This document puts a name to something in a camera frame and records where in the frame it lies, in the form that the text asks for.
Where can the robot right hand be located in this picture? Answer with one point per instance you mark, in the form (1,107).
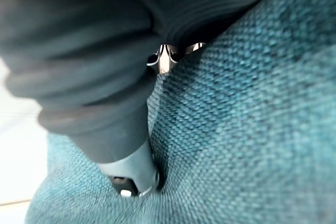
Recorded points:
(92,51)

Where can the teal woven cushion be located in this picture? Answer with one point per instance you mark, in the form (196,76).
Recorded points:
(236,129)

